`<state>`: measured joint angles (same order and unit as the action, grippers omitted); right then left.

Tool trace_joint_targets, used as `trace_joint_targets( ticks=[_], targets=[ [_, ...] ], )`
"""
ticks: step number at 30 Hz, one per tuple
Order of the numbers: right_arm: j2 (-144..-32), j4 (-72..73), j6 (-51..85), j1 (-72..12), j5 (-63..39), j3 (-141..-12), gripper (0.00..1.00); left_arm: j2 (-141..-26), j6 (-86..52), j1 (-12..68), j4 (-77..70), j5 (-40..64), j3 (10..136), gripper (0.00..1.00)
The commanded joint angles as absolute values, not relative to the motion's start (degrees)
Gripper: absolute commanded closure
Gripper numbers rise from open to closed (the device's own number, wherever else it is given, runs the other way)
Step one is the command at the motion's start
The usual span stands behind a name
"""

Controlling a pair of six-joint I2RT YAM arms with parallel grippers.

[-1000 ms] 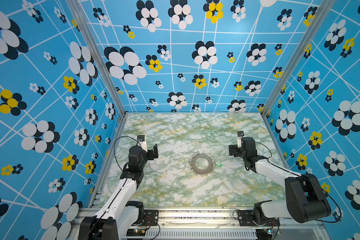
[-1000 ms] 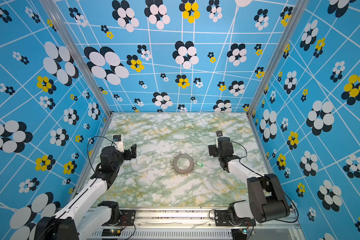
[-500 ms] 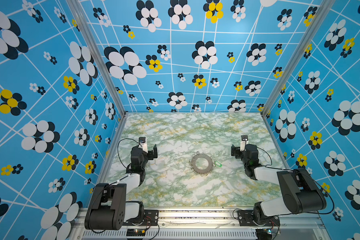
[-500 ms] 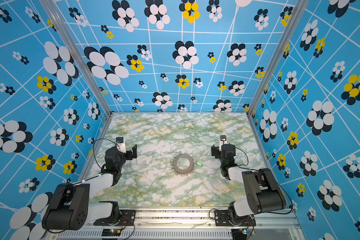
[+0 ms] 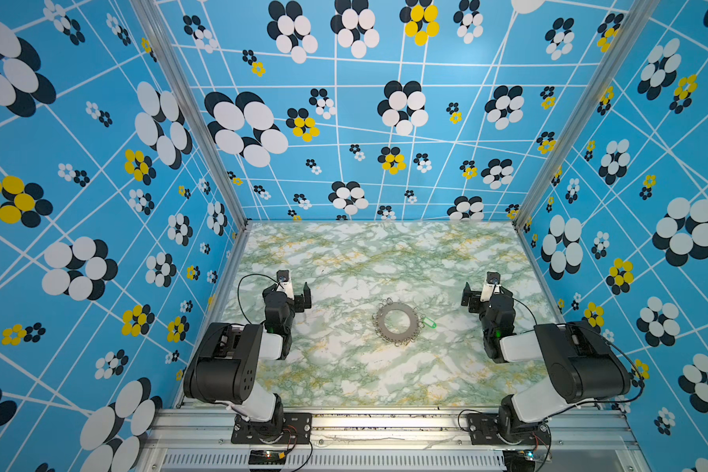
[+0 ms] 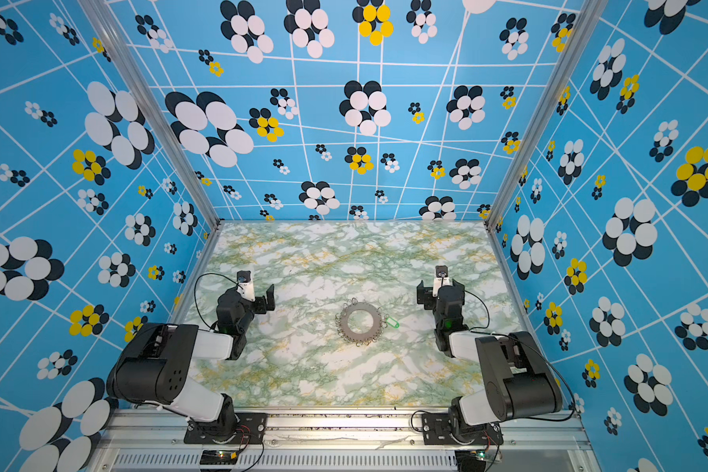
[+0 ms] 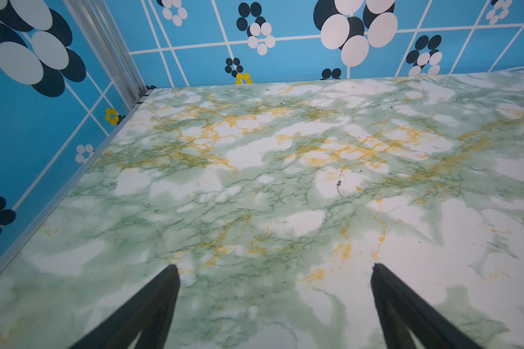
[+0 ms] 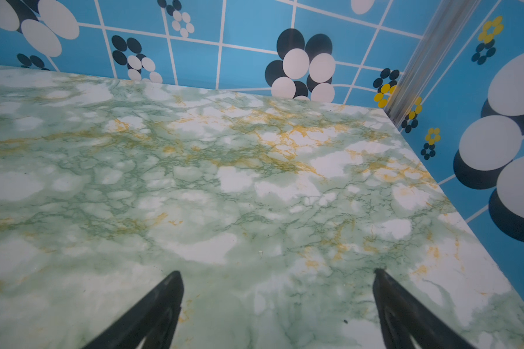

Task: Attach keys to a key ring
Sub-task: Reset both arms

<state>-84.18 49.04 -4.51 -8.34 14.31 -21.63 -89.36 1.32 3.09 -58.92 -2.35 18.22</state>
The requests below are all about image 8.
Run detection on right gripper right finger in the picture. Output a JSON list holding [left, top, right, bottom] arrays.
[[373, 269, 473, 349]]

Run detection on right rear aluminium post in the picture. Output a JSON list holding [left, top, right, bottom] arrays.
[[384, 0, 480, 127]]

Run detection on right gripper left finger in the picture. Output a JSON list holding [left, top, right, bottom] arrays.
[[85, 270, 184, 348]]

